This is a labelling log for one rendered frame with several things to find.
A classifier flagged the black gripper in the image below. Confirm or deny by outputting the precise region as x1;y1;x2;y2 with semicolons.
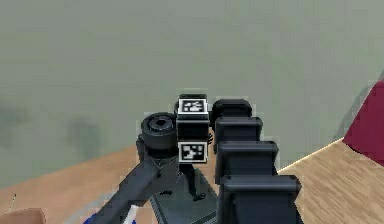
135;112;180;181

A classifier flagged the brown round object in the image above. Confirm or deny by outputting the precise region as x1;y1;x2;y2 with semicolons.
0;208;47;224

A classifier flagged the dark red sofa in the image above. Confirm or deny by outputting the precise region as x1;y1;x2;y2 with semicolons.
342;79;384;168

